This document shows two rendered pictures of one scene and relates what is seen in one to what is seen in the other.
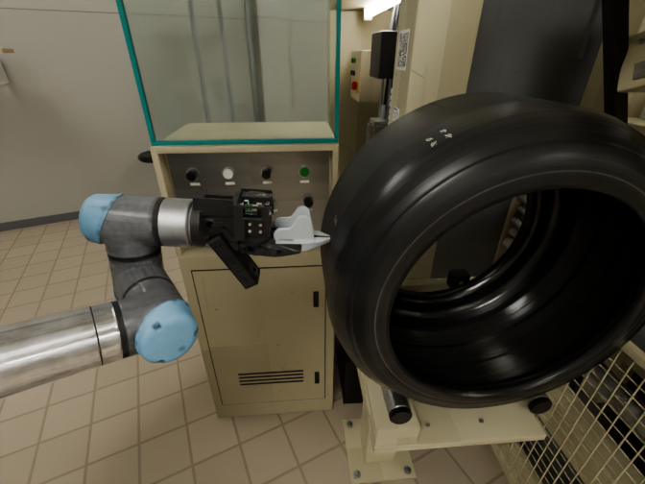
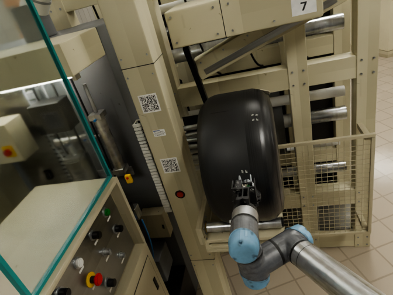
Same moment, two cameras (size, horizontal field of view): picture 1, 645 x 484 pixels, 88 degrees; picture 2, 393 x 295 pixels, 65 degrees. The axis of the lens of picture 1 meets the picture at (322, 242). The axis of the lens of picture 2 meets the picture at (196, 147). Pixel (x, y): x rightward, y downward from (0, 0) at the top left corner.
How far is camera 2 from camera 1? 0.99 m
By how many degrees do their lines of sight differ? 60
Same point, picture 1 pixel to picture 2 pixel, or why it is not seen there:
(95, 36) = not seen: outside the picture
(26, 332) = (326, 257)
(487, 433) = not seen: hidden behind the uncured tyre
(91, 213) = (254, 239)
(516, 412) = not seen: hidden behind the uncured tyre
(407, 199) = (269, 137)
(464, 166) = (269, 119)
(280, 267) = (137, 287)
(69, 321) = (314, 250)
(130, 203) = (247, 223)
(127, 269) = (263, 254)
